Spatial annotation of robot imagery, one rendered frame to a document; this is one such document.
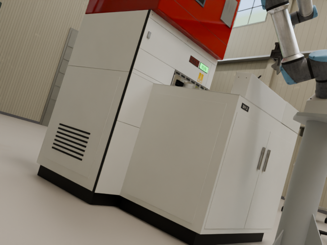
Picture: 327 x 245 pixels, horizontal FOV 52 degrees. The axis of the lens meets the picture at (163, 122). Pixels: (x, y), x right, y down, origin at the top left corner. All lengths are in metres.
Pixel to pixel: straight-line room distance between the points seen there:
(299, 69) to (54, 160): 1.62
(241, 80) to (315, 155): 0.54
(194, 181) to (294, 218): 0.53
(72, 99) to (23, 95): 8.92
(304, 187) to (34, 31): 10.37
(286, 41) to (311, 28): 9.44
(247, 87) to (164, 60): 0.63
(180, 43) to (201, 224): 1.20
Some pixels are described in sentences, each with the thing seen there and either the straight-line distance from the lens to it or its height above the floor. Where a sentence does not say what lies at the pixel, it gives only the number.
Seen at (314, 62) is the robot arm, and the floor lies 1.08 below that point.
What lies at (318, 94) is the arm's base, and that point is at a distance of 1.95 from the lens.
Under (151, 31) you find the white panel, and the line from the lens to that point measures 2.12.
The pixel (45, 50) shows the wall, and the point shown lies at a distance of 11.46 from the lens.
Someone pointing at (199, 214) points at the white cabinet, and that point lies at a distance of 1.78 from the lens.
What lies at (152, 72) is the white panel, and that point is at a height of 0.88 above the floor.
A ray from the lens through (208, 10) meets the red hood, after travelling 2.49.
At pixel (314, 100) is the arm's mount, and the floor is 0.91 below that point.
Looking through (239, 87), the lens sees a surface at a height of 0.87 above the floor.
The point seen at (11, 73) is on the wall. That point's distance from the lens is 11.24.
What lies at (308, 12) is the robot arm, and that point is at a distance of 2.19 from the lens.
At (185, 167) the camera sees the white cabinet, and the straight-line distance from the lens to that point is 1.85.
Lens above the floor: 0.45
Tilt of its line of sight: 4 degrees up
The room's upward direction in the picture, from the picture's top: 17 degrees clockwise
